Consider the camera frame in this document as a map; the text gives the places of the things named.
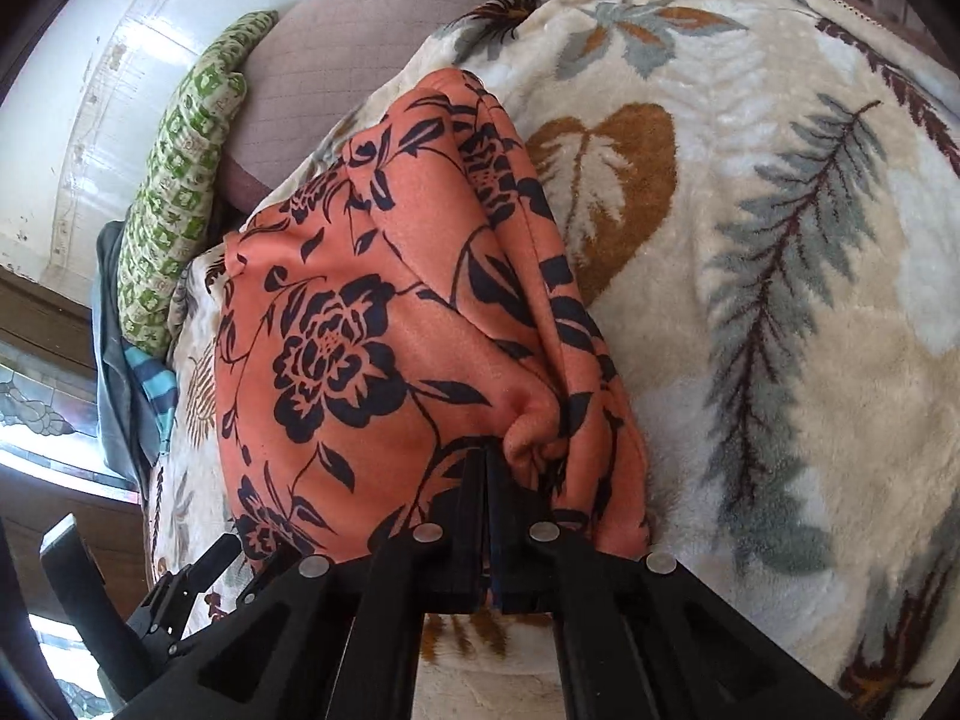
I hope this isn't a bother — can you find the wooden window frame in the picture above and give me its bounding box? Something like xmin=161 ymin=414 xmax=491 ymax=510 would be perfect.
xmin=0 ymin=259 xmax=151 ymax=616

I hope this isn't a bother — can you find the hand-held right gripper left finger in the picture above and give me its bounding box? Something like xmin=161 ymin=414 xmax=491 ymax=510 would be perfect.
xmin=146 ymin=448 xmax=490 ymax=720

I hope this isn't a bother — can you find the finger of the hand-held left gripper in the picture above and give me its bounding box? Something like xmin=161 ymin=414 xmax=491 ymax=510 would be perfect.
xmin=126 ymin=532 xmax=242 ymax=655

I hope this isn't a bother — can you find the mauve quilted bedsheet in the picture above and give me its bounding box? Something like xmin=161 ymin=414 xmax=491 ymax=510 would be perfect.
xmin=217 ymin=0 xmax=541 ymax=215

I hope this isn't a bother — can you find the leaf-print fleece blanket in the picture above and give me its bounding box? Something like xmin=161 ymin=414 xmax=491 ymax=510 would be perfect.
xmin=142 ymin=0 xmax=960 ymax=720

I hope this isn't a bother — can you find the blue-grey sweater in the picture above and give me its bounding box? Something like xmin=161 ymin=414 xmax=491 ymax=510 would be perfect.
xmin=90 ymin=219 xmax=162 ymax=492

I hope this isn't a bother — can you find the leaded glass window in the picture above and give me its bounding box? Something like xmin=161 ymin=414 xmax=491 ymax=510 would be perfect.
xmin=0 ymin=341 xmax=143 ymax=503

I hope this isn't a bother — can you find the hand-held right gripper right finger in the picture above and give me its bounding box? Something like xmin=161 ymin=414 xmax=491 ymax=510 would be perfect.
xmin=487 ymin=450 xmax=863 ymax=720

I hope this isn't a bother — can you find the green checked pillow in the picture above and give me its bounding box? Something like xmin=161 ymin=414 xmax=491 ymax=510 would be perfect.
xmin=116 ymin=9 xmax=280 ymax=357

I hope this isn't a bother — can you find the blue striped knit sweater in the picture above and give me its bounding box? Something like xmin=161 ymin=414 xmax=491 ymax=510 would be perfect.
xmin=124 ymin=345 xmax=181 ymax=455

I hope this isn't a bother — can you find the orange floral garment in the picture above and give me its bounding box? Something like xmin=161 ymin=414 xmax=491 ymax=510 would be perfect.
xmin=214 ymin=67 xmax=652 ymax=567

